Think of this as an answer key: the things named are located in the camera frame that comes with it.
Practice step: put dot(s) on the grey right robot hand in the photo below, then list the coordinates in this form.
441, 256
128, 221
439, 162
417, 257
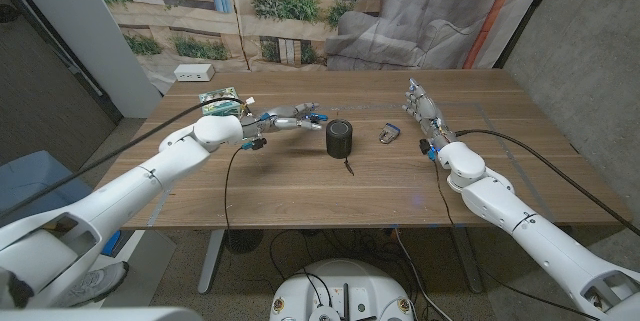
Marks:
430, 116

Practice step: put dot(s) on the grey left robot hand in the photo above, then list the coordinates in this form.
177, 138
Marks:
285, 118

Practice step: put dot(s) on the black cylindrical speaker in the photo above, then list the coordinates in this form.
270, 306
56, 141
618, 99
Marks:
339, 138

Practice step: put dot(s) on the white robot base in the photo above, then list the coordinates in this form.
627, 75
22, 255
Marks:
345, 281

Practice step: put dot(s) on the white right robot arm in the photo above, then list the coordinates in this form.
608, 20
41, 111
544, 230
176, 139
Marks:
525, 231

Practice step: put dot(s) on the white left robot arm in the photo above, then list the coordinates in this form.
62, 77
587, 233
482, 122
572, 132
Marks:
125, 196

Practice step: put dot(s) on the green patterned tissue box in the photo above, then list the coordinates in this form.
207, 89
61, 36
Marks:
220, 106

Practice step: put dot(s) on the white power strip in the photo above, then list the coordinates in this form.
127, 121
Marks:
194, 72

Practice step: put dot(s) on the printed building backdrop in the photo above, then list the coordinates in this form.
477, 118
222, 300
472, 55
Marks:
425, 11

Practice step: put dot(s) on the black round floor object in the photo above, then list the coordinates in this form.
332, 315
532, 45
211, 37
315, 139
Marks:
243, 241

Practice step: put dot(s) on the grey table leg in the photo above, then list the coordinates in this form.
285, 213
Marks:
469, 261

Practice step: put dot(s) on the white table leg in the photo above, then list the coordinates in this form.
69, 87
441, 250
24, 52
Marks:
210, 261

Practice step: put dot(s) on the white pillar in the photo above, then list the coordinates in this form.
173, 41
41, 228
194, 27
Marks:
90, 26

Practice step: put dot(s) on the grey sneaker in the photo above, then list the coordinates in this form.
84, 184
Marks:
95, 283

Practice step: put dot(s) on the blue bin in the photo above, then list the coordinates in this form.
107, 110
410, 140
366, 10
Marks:
35, 176

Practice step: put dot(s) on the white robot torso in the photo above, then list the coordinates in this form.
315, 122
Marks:
100, 315

